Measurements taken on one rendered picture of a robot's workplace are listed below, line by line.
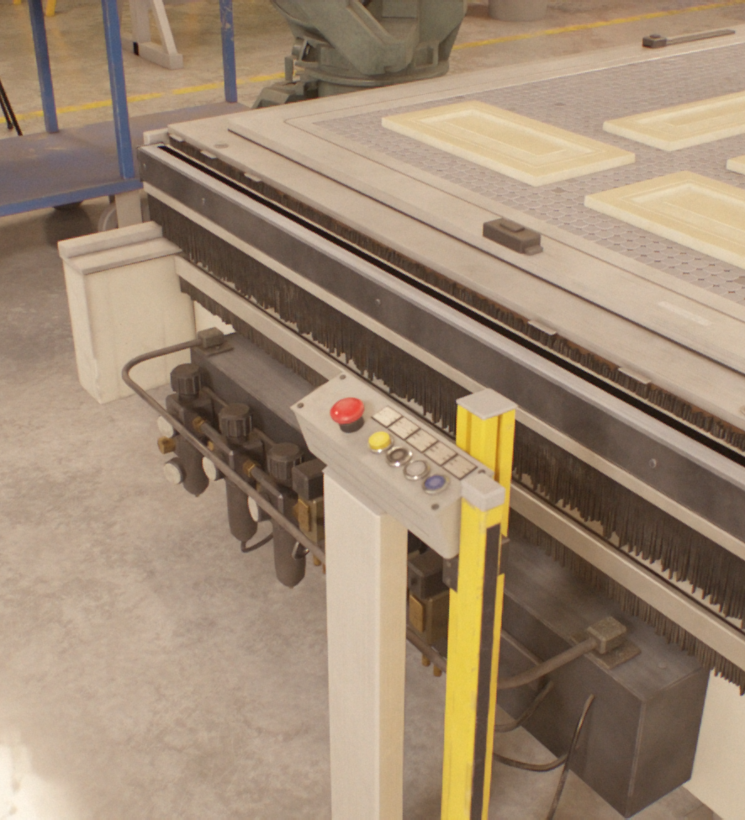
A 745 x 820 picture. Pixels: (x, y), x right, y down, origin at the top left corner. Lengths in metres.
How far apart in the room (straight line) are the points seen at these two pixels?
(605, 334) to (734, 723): 0.56
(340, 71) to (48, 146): 1.54
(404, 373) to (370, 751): 0.67
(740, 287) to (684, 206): 0.31
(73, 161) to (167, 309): 1.82
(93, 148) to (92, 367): 1.99
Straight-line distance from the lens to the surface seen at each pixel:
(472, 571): 1.26
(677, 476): 1.56
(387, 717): 1.56
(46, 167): 4.40
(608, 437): 1.63
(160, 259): 2.65
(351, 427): 1.35
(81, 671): 2.45
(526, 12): 8.32
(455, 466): 1.26
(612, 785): 1.75
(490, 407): 1.26
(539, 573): 1.80
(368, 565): 1.41
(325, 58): 3.52
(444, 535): 1.25
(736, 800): 1.79
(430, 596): 1.77
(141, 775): 2.22
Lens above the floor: 1.58
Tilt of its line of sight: 29 degrees down
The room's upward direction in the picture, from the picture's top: straight up
